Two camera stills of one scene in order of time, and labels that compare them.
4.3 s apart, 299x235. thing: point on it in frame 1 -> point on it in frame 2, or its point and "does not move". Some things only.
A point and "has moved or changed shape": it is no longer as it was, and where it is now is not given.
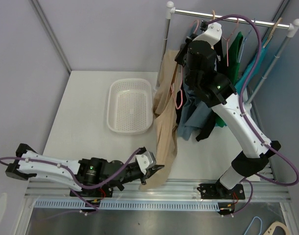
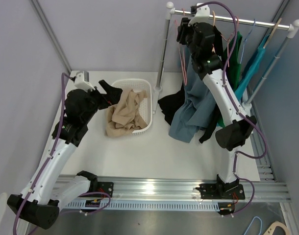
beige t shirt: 164,111 -> 123,116
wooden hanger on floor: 270,231 does not move
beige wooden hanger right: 271,32 does not move
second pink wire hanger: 227,41 does not move
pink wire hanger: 175,105 has moved or changed shape
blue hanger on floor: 261,225 does not move
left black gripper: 149,173 -> 112,95
